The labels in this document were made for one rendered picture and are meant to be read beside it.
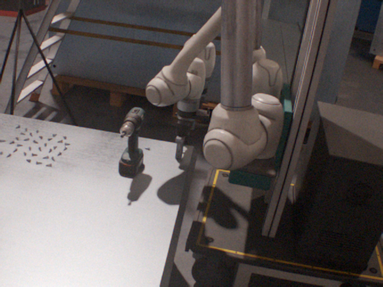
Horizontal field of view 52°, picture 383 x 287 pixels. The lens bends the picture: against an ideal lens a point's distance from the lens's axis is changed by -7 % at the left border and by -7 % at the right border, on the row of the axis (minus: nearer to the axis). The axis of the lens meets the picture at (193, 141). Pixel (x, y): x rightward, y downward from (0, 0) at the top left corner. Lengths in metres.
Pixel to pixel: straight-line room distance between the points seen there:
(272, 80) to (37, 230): 1.20
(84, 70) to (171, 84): 2.44
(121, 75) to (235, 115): 2.50
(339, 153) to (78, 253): 0.99
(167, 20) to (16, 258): 2.60
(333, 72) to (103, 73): 1.98
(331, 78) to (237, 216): 1.85
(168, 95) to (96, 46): 2.33
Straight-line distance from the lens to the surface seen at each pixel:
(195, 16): 3.41
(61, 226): 1.32
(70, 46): 3.81
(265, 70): 1.91
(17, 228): 1.33
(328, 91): 3.54
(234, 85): 1.27
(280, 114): 1.48
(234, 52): 1.25
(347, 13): 3.41
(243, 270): 1.82
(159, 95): 1.42
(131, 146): 1.54
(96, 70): 3.78
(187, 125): 1.62
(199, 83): 1.57
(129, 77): 3.68
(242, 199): 2.11
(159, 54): 3.54
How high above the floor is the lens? 1.51
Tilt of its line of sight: 28 degrees down
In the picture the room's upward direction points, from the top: 8 degrees clockwise
